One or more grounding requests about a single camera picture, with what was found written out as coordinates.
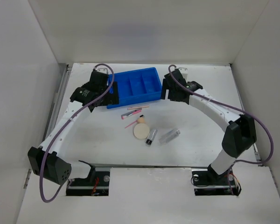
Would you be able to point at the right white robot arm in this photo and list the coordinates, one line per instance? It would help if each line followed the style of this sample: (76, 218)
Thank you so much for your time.
(239, 129)

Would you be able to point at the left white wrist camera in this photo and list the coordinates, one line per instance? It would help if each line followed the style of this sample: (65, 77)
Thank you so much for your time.
(103, 69)

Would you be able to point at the beige cosmetic stick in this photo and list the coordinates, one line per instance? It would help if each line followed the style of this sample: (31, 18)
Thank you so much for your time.
(138, 107)

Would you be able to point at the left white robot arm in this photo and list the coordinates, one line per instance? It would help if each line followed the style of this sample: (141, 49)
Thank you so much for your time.
(49, 160)

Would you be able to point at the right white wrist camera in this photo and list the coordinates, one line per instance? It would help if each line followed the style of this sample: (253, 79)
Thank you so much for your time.
(184, 72)

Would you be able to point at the blue plastic organizer tray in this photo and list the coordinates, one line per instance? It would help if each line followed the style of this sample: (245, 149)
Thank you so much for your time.
(137, 86)

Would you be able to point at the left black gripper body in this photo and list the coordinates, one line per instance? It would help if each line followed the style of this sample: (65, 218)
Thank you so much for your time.
(104, 99)

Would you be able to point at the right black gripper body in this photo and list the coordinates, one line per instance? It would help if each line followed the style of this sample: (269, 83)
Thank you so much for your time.
(171, 95)

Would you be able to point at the pink eyebrow comb brush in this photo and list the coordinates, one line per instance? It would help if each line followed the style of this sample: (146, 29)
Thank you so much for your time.
(135, 122)

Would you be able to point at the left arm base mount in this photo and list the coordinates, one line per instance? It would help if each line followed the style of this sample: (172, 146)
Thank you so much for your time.
(96, 184)

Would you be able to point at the pink makeup brush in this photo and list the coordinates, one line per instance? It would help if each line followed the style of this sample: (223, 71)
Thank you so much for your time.
(138, 111)

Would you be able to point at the clear tube black cap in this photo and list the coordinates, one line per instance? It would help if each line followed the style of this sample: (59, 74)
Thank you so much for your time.
(151, 136)

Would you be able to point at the houndstooth pattern pencil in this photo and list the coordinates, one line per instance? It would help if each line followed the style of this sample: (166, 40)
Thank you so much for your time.
(128, 113)

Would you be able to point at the clear plastic bottle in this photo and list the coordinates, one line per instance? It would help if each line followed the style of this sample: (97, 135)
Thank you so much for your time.
(171, 135)

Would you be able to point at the round beige powder puff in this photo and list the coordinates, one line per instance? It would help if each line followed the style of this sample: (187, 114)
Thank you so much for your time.
(141, 131)

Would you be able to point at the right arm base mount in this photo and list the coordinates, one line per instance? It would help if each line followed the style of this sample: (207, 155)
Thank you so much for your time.
(225, 185)

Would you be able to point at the beige makeup sponge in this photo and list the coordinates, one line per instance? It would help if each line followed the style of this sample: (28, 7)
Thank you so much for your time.
(141, 120)

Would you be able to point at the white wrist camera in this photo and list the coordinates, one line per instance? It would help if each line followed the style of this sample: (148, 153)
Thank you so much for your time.
(184, 72)
(103, 69)

